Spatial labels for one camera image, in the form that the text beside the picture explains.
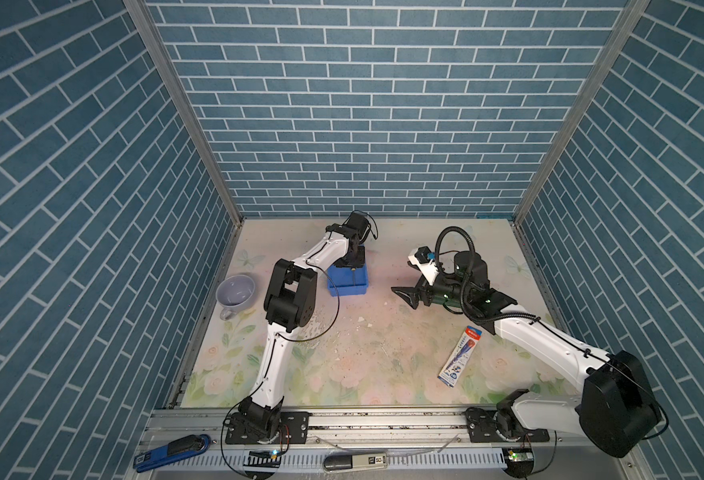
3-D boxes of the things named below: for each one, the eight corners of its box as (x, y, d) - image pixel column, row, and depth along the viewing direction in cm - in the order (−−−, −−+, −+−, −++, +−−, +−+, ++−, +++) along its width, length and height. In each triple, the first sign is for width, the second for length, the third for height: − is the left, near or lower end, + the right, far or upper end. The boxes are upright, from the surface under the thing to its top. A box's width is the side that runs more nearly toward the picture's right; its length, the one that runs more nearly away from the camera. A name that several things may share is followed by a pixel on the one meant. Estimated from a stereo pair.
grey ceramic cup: (218, 327, 93) (209, 316, 88) (227, 287, 103) (219, 275, 97) (250, 324, 94) (243, 313, 88) (255, 285, 103) (249, 273, 98)
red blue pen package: (436, 376, 84) (437, 374, 82) (466, 326, 94) (468, 323, 92) (452, 388, 82) (454, 386, 80) (481, 335, 92) (483, 332, 90)
